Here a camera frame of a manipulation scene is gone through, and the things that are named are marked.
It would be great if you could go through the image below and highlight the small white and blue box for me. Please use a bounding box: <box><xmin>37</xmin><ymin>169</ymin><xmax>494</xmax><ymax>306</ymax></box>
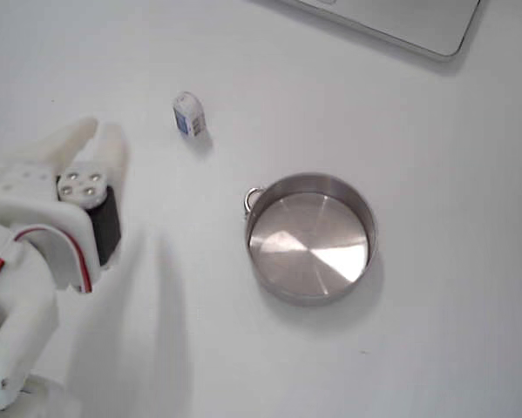
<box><xmin>172</xmin><ymin>90</ymin><xmax>207</xmax><ymax>139</ymax></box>

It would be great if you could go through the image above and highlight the round metal bowl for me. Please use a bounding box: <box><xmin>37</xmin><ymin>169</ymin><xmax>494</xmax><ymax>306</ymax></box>
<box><xmin>242</xmin><ymin>172</ymin><xmax>380</xmax><ymax>307</ymax></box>

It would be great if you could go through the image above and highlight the metal keyring clasp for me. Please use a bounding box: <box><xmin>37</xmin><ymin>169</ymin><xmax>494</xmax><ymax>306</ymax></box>
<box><xmin>241</xmin><ymin>185</ymin><xmax>264</xmax><ymax>221</ymax></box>

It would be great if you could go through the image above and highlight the silver laptop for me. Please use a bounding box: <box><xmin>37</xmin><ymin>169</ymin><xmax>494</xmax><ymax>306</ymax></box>
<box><xmin>251</xmin><ymin>0</ymin><xmax>483</xmax><ymax>63</ymax></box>

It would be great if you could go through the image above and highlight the red black servo cable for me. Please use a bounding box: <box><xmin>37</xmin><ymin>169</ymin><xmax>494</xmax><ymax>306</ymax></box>
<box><xmin>0</xmin><ymin>226</ymin><xmax>94</xmax><ymax>301</ymax></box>

